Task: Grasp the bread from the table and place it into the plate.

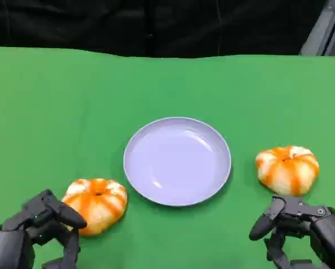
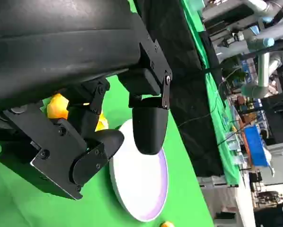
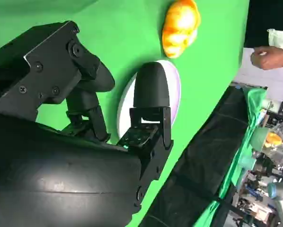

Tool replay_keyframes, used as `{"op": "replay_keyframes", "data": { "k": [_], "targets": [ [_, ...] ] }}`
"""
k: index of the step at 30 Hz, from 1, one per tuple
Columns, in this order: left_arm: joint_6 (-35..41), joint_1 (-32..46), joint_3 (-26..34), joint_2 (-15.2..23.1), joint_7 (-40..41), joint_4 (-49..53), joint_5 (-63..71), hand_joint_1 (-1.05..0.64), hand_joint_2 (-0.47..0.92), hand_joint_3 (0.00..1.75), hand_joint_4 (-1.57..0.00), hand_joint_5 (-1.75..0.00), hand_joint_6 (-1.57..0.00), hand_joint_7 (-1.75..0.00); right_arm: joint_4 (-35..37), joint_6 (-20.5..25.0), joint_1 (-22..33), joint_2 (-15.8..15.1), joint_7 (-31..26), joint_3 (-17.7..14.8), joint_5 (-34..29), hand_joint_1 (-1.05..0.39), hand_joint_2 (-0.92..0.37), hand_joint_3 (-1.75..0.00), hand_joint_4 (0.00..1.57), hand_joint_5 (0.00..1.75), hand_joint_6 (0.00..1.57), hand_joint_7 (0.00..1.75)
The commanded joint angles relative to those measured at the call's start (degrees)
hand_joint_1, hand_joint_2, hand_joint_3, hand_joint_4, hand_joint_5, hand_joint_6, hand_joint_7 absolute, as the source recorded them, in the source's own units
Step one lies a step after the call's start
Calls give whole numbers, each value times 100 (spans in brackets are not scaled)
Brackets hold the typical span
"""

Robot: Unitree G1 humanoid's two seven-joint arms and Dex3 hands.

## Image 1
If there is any lilac plate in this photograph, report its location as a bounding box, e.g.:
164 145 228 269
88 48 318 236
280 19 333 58
123 117 232 207

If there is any grey metal frame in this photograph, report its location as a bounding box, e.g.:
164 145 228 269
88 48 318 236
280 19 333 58
299 0 335 57

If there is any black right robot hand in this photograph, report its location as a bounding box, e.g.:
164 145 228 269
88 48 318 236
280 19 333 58
248 195 335 269

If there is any orange and white bread roll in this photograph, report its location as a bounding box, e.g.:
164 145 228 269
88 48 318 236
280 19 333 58
255 145 320 196
61 178 128 236

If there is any black backdrop curtain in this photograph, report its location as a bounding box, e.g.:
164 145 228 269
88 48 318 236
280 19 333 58
0 0 327 59

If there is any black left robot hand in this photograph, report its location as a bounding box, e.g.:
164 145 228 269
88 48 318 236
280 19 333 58
0 189 87 269

